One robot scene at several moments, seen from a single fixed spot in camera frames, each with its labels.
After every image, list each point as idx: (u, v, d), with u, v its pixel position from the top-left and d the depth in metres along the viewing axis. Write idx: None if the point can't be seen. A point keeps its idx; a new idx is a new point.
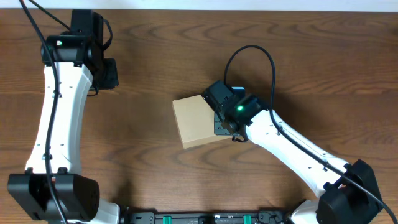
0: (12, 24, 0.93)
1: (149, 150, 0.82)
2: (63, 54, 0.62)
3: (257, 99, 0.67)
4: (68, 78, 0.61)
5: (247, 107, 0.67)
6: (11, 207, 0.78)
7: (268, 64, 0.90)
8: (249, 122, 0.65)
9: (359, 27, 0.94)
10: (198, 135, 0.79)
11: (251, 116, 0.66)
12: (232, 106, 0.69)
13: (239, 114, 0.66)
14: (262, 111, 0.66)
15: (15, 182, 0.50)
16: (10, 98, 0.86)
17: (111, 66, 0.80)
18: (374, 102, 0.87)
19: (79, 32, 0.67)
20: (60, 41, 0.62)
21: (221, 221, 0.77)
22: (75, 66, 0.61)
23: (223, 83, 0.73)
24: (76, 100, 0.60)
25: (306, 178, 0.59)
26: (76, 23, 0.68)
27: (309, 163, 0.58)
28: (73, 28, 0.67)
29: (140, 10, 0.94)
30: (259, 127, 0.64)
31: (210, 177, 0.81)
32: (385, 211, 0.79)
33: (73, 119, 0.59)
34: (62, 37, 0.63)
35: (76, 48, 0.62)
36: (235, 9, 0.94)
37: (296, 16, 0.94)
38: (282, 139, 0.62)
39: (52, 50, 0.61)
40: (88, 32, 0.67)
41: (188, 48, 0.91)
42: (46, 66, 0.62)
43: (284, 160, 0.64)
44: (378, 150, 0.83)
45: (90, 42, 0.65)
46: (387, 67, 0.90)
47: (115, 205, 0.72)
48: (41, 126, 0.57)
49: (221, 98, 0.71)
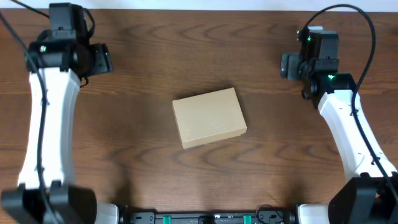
0: (12, 24, 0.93)
1: (149, 150, 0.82)
2: (47, 57, 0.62)
3: (351, 79, 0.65)
4: (56, 86, 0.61)
5: (339, 82, 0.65)
6: None
7: (268, 64, 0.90)
8: (331, 91, 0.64)
9: (359, 27, 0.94)
10: (198, 134, 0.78)
11: (337, 88, 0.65)
12: (324, 70, 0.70)
13: (328, 82, 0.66)
14: (348, 90, 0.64)
15: (9, 198, 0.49)
16: (10, 98, 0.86)
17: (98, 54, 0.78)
18: (374, 102, 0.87)
19: (60, 30, 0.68)
20: (44, 47, 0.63)
21: (221, 220, 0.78)
22: (61, 72, 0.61)
23: (337, 43, 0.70)
24: (64, 107, 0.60)
25: (349, 159, 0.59)
26: (56, 22, 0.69)
27: (364, 152, 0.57)
28: (55, 28, 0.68)
29: (140, 10, 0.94)
30: (337, 98, 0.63)
31: (210, 177, 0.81)
32: None
33: (63, 128, 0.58)
34: (46, 43, 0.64)
35: (60, 53, 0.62)
36: (235, 10, 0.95)
37: (296, 16, 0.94)
38: (350, 119, 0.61)
39: (36, 57, 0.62)
40: (70, 30, 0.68)
41: (189, 48, 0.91)
42: (32, 75, 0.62)
43: (339, 135, 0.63)
44: None
45: (74, 46, 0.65)
46: (387, 66, 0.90)
47: (114, 206, 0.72)
48: (32, 136, 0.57)
49: (323, 55, 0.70)
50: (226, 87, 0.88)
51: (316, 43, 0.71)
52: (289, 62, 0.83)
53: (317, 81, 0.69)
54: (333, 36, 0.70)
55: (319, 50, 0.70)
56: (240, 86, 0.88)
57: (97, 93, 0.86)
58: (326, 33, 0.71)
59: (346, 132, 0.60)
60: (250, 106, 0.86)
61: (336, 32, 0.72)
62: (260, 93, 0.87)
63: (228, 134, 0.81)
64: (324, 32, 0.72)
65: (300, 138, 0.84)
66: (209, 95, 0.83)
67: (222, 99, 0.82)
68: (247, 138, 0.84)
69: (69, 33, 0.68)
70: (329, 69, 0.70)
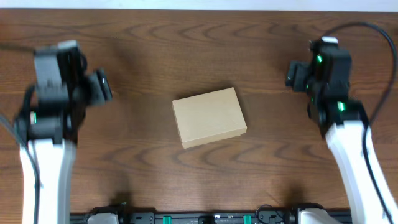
0: (12, 24, 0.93)
1: (149, 150, 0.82)
2: (37, 129, 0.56)
3: (362, 111, 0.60)
4: (50, 165, 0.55)
5: (349, 113, 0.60)
6: (12, 206, 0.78)
7: (268, 64, 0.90)
8: (340, 126, 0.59)
9: (359, 27, 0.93)
10: (198, 135, 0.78)
11: (346, 121, 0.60)
12: (334, 96, 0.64)
13: (337, 114, 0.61)
14: (357, 122, 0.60)
15: None
16: (10, 98, 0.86)
17: (92, 84, 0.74)
18: (375, 102, 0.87)
19: (49, 84, 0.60)
20: (34, 119, 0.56)
21: (221, 220, 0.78)
22: (54, 148, 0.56)
23: (349, 66, 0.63)
24: (61, 178, 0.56)
25: (357, 206, 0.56)
26: (41, 74, 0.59)
27: (375, 202, 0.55)
28: (41, 84, 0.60)
29: (140, 10, 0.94)
30: (348, 136, 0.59)
31: (211, 177, 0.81)
32: None
33: (60, 195, 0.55)
34: (35, 113, 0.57)
35: (53, 124, 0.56)
36: (235, 10, 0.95)
37: (296, 16, 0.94)
38: (360, 162, 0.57)
39: (25, 133, 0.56)
40: (60, 84, 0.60)
41: (189, 48, 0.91)
42: (22, 151, 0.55)
43: (346, 176, 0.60)
44: (379, 150, 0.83)
45: (66, 111, 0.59)
46: (388, 66, 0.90)
47: (111, 217, 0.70)
48: (25, 211, 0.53)
49: (334, 81, 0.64)
50: (226, 87, 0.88)
51: (327, 65, 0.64)
52: (297, 75, 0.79)
53: (326, 111, 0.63)
54: (346, 58, 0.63)
55: (330, 74, 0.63)
56: (240, 86, 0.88)
57: None
58: (338, 53, 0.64)
59: (355, 178, 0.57)
60: (250, 106, 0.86)
61: (347, 50, 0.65)
62: (260, 93, 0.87)
63: (228, 134, 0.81)
64: (336, 50, 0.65)
65: (300, 138, 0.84)
66: (209, 95, 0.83)
67: (222, 99, 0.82)
68: (247, 138, 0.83)
69: (59, 88, 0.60)
70: (339, 95, 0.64)
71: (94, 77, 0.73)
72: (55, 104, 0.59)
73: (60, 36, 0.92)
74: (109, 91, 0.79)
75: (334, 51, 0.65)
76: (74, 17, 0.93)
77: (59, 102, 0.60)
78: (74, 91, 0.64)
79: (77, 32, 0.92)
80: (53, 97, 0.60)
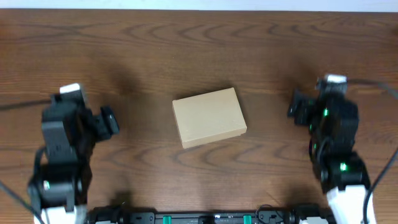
0: (12, 24, 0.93)
1: (149, 150, 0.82)
2: (49, 196, 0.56)
3: (365, 172, 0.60)
4: None
5: (352, 173, 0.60)
6: (11, 207, 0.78)
7: (268, 64, 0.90)
8: (342, 188, 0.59)
9: (359, 27, 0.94)
10: (198, 134, 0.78)
11: (348, 183, 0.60)
12: (337, 152, 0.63)
13: (339, 176, 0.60)
14: (359, 185, 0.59)
15: None
16: (10, 98, 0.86)
17: (99, 124, 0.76)
18: (374, 102, 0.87)
19: (58, 149, 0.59)
20: (46, 185, 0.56)
21: (221, 221, 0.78)
22: (66, 213, 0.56)
23: (356, 127, 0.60)
24: None
25: None
26: (50, 140, 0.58)
27: None
28: (51, 148, 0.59)
29: (140, 10, 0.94)
30: (349, 198, 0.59)
31: (211, 177, 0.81)
32: (385, 211, 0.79)
33: None
34: (46, 179, 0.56)
35: (64, 190, 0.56)
36: (235, 10, 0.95)
37: (296, 16, 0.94)
38: None
39: (38, 198, 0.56)
40: (69, 149, 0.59)
41: (189, 48, 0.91)
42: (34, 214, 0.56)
43: None
44: (379, 150, 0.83)
45: (78, 174, 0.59)
46: (387, 67, 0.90)
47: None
48: None
49: (339, 139, 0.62)
50: (226, 87, 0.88)
51: (333, 123, 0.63)
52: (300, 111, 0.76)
53: (328, 168, 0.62)
54: (352, 113, 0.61)
55: (336, 133, 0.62)
56: (240, 86, 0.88)
57: (97, 93, 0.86)
58: (345, 108, 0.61)
59: None
60: (250, 106, 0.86)
61: (356, 107, 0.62)
62: (260, 93, 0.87)
63: (228, 134, 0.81)
64: (344, 105, 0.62)
65: (300, 138, 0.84)
66: (209, 96, 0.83)
67: (222, 99, 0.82)
68: (247, 138, 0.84)
69: (69, 152, 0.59)
70: (344, 152, 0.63)
71: (100, 116, 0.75)
72: (64, 168, 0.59)
73: (60, 36, 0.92)
74: (116, 126, 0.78)
75: (341, 107, 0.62)
76: (74, 17, 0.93)
77: (69, 165, 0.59)
78: (82, 148, 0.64)
79: (78, 32, 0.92)
80: (64, 159, 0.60)
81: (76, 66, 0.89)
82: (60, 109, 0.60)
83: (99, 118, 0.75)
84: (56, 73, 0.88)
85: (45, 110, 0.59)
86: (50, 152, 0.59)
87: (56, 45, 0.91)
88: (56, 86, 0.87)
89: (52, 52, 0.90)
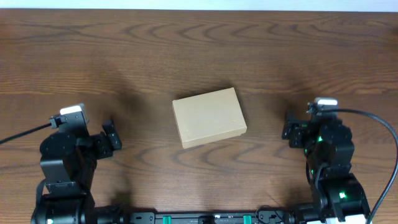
0: (12, 24, 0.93)
1: (149, 150, 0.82)
2: None
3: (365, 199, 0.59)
4: None
5: (352, 201, 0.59)
6: (11, 207, 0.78)
7: (268, 64, 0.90)
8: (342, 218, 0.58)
9: (359, 27, 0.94)
10: (198, 134, 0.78)
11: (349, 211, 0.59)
12: (336, 178, 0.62)
13: (338, 204, 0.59)
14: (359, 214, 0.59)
15: None
16: (10, 98, 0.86)
17: (100, 142, 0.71)
18: (375, 102, 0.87)
19: (60, 183, 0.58)
20: (51, 219, 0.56)
21: (221, 220, 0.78)
22: None
23: (351, 152, 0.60)
24: None
25: None
26: (51, 177, 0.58)
27: None
28: (52, 181, 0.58)
29: (140, 10, 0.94)
30: None
31: (211, 177, 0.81)
32: (385, 211, 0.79)
33: None
34: (50, 215, 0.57)
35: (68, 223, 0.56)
36: (235, 10, 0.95)
37: (296, 15, 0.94)
38: None
39: None
40: (70, 183, 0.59)
41: (189, 48, 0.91)
42: None
43: None
44: (379, 150, 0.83)
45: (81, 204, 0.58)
46: (388, 66, 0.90)
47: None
48: None
49: (336, 165, 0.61)
50: (226, 87, 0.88)
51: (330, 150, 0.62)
52: (293, 135, 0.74)
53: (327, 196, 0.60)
54: (346, 137, 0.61)
55: (332, 159, 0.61)
56: (240, 85, 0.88)
57: (97, 93, 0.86)
58: (337, 134, 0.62)
59: None
60: (250, 106, 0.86)
61: (351, 134, 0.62)
62: (260, 93, 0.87)
63: (228, 134, 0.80)
64: (336, 129, 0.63)
65: None
66: (209, 96, 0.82)
67: (222, 99, 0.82)
68: (247, 137, 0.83)
69: (71, 185, 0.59)
70: (342, 176, 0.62)
71: (101, 135, 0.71)
72: (68, 201, 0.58)
73: (60, 36, 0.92)
74: (119, 142, 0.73)
75: (333, 131, 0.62)
76: (74, 17, 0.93)
77: (73, 199, 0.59)
78: (84, 177, 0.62)
79: (77, 32, 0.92)
80: (66, 193, 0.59)
81: (76, 66, 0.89)
82: (58, 142, 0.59)
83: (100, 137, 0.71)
84: (55, 73, 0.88)
85: (43, 145, 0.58)
86: (51, 186, 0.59)
87: (56, 45, 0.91)
88: (56, 86, 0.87)
89: (52, 51, 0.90)
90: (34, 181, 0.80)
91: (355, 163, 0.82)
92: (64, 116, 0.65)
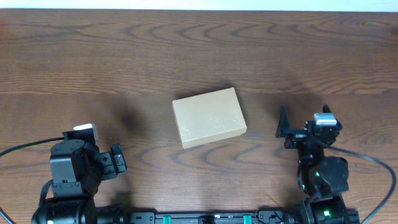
0: (12, 24, 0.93)
1: (149, 150, 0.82)
2: None
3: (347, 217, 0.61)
4: None
5: (336, 218, 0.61)
6: (12, 207, 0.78)
7: (268, 64, 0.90)
8: None
9: (359, 27, 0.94)
10: (198, 134, 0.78)
11: None
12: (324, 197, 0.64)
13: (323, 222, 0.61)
14: None
15: None
16: (10, 98, 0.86)
17: (107, 162, 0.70)
18: (375, 102, 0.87)
19: (64, 183, 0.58)
20: (53, 220, 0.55)
21: (221, 220, 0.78)
22: None
23: (346, 188, 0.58)
24: None
25: None
26: (57, 175, 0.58)
27: None
28: (57, 181, 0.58)
29: (140, 10, 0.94)
30: None
31: (210, 177, 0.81)
32: (386, 211, 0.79)
33: None
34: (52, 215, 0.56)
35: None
36: (235, 10, 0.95)
37: (296, 16, 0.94)
38: None
39: None
40: (74, 182, 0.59)
41: (189, 48, 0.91)
42: None
43: None
44: (378, 150, 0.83)
45: (84, 206, 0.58)
46: (387, 66, 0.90)
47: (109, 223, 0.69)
48: None
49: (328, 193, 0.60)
50: (226, 87, 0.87)
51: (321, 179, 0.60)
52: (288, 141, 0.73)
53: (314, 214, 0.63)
54: (343, 177, 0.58)
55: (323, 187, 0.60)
56: (240, 85, 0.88)
57: (97, 93, 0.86)
58: (336, 173, 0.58)
59: None
60: (250, 106, 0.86)
61: (347, 165, 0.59)
62: (260, 93, 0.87)
63: (228, 134, 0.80)
64: (335, 167, 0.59)
65: None
66: (209, 96, 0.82)
67: (222, 99, 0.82)
68: (247, 137, 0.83)
69: (74, 185, 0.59)
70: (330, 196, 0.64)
71: (106, 155, 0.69)
72: (68, 201, 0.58)
73: (60, 36, 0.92)
74: (124, 165, 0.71)
75: (332, 170, 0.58)
76: (74, 17, 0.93)
77: (74, 200, 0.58)
78: (87, 182, 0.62)
79: (77, 32, 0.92)
80: (69, 194, 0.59)
81: (76, 66, 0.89)
82: (68, 144, 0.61)
83: (106, 156, 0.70)
84: (55, 73, 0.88)
85: (55, 146, 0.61)
86: (56, 186, 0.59)
87: (56, 45, 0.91)
88: (56, 86, 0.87)
89: (52, 51, 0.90)
90: (33, 181, 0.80)
91: (355, 163, 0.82)
92: (77, 132, 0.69)
